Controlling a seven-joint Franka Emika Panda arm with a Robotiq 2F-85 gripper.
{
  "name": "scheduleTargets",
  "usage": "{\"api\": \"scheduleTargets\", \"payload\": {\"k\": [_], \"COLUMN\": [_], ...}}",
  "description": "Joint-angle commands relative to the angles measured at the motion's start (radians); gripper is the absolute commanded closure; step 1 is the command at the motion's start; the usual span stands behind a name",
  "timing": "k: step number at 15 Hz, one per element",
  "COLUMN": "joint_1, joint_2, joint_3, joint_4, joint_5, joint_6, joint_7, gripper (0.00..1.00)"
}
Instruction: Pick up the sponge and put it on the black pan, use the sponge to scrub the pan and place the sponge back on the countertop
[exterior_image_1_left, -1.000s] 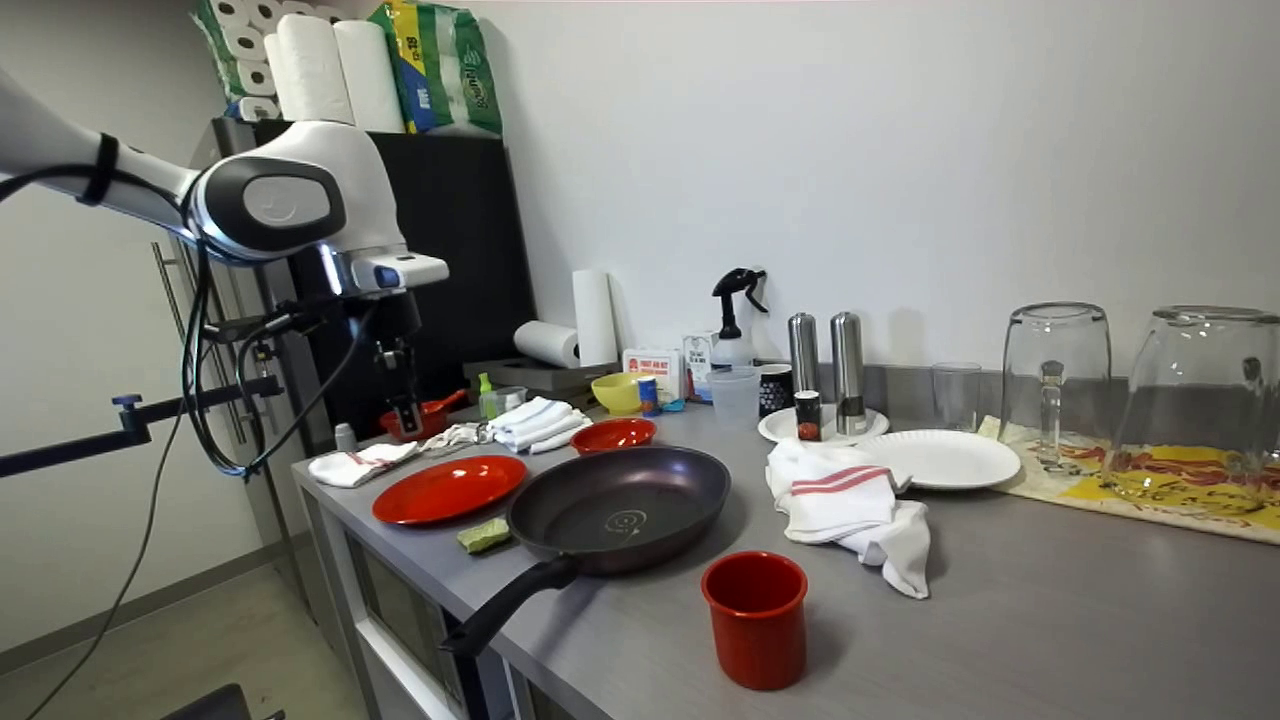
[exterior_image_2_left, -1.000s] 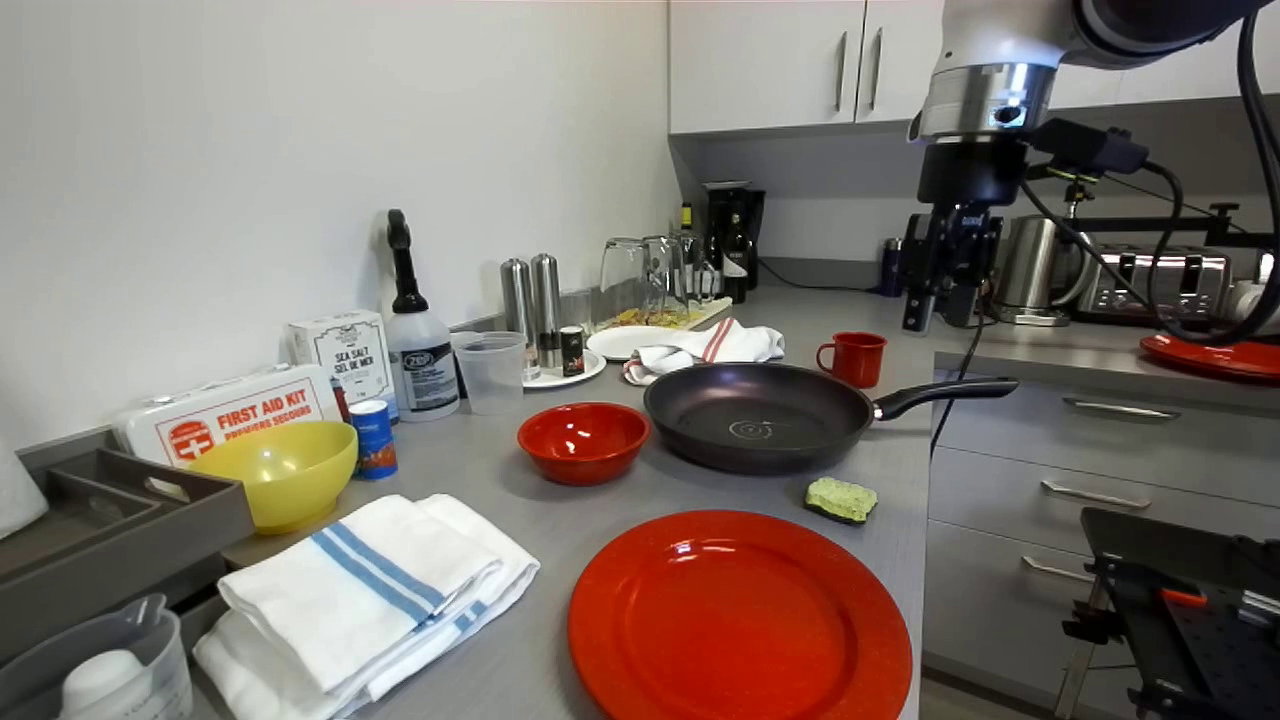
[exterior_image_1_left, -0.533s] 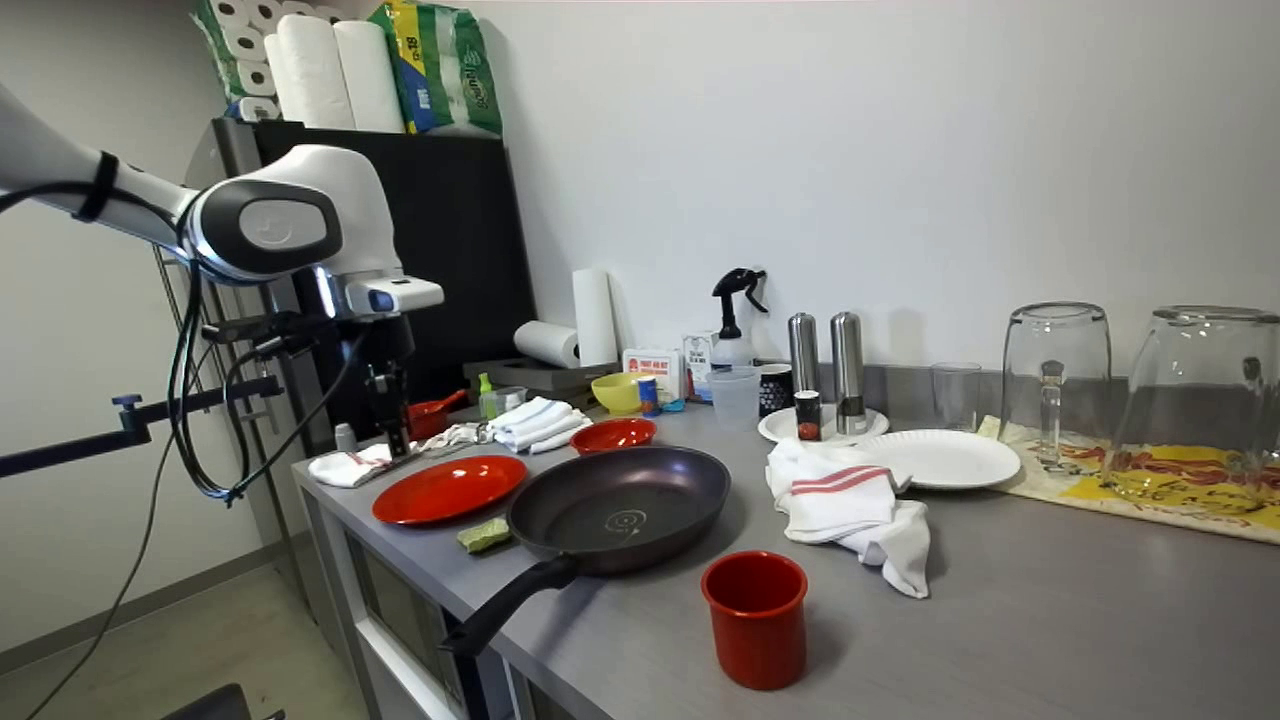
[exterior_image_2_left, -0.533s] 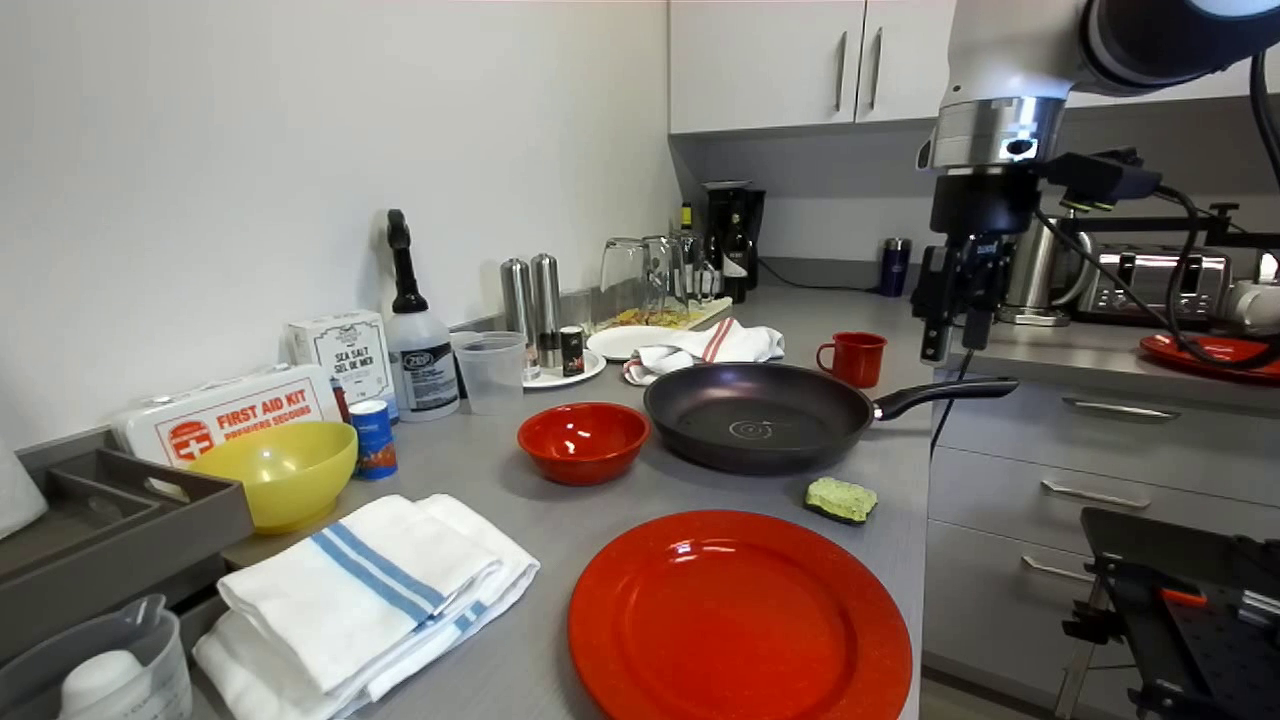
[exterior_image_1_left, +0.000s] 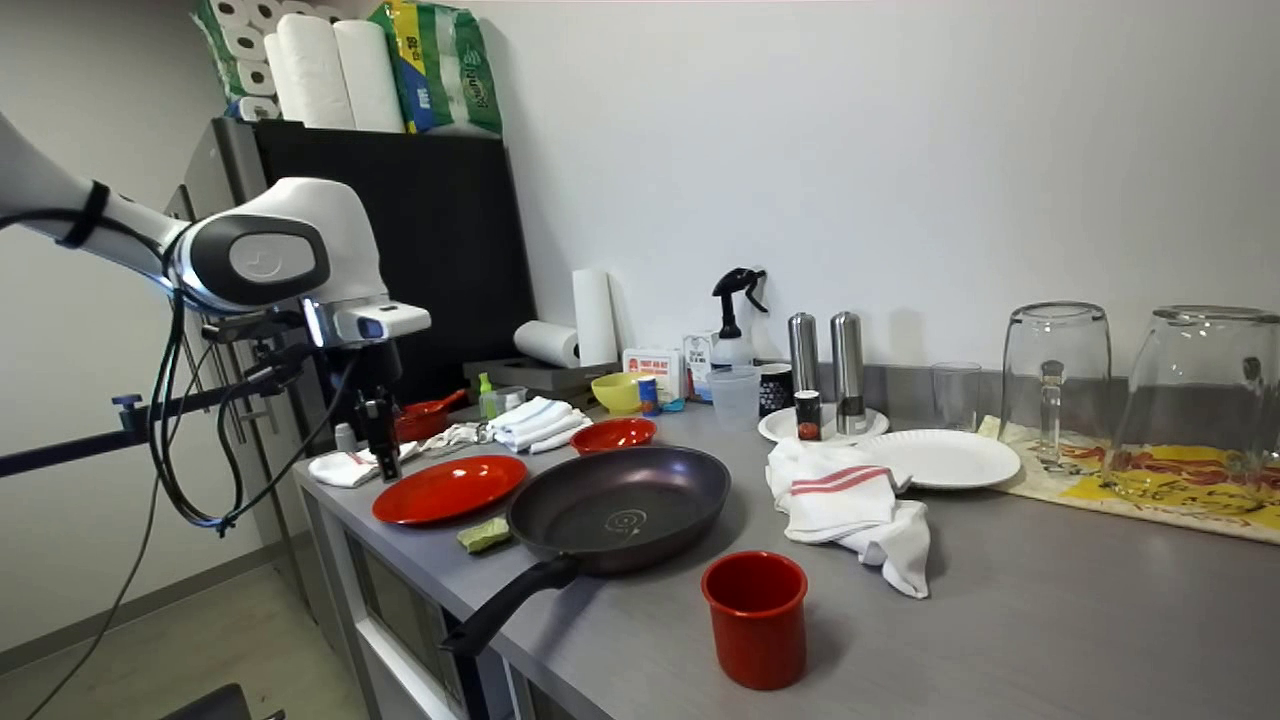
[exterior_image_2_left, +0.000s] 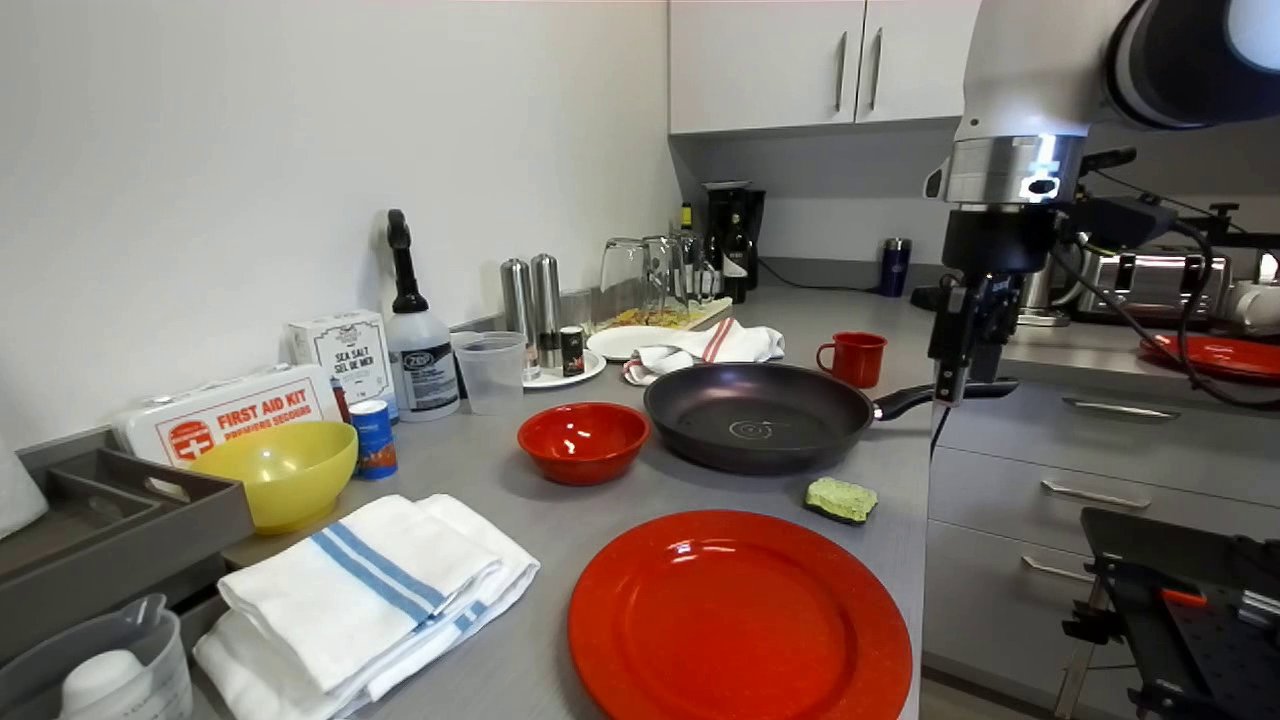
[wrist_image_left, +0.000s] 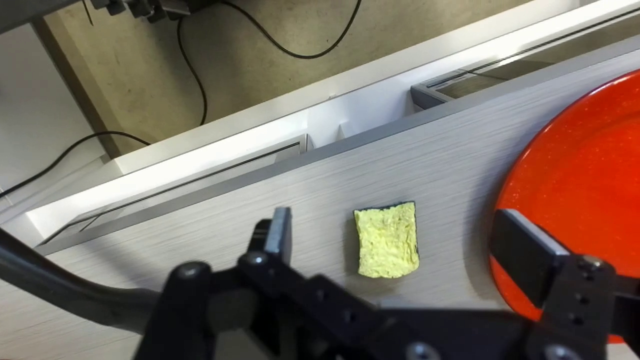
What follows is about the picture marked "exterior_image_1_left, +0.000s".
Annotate green yellow package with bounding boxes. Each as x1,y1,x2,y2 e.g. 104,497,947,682
367,0,509,139

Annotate small white printed box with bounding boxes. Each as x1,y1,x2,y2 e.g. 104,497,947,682
682,332,717,403

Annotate grey metal rack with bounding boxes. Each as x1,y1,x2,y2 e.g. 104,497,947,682
162,182,335,534

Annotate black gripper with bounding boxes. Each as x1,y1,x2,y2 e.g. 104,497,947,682
340,348,408,483

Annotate large red plate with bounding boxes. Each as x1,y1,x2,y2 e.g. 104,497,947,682
367,451,535,532

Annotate black cabinet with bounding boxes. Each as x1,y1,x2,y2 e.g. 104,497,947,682
211,115,535,444

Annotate crumpled white cloth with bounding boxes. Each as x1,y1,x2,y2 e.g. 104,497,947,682
303,438,421,491

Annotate yellow patterned mat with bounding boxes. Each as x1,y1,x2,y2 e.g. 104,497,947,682
975,412,1280,547

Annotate silver shaker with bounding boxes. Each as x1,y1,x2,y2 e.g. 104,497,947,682
785,306,823,401
827,306,867,435

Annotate upturned glass pitcher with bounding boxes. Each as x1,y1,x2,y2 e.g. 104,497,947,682
1002,298,1116,479
1116,304,1280,497

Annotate red kitchen utensil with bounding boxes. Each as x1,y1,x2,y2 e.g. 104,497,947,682
392,386,474,444

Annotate large white plate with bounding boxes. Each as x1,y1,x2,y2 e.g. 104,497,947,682
852,424,1026,497

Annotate thin black floor cable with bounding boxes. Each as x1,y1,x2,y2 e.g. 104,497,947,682
24,475,174,720

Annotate grey drawer cabinet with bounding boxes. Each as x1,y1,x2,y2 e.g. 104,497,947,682
291,475,535,720

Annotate patterned paper roll pack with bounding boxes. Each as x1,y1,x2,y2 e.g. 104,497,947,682
189,0,288,129

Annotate yellow green bowl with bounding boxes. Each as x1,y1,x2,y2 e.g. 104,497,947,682
587,367,646,419

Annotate red cup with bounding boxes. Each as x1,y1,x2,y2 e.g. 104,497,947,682
700,547,811,695

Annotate black frying pan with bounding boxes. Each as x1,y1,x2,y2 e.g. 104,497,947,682
454,438,735,661

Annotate white paper towel roll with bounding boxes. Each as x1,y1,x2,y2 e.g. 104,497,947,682
511,316,587,372
571,262,625,372

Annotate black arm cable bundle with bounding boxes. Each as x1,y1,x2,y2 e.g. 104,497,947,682
141,297,373,534

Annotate folded white towel blue stripes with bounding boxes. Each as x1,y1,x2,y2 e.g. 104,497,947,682
482,393,596,459

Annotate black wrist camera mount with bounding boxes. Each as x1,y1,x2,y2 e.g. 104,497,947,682
196,310,357,403

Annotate red bowl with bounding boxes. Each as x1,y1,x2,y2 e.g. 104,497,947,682
568,416,662,459

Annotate small white plate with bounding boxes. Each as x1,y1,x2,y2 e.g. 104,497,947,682
758,403,894,448

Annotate white towel red stripe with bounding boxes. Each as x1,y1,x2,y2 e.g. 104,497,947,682
762,435,937,602

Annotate dark equipment case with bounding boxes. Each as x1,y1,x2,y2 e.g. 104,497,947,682
158,678,291,720

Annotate white spray bottle black nozzle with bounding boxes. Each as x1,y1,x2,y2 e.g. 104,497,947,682
705,262,773,416

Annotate yellow green sponge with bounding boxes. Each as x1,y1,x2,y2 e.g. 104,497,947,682
456,516,517,560

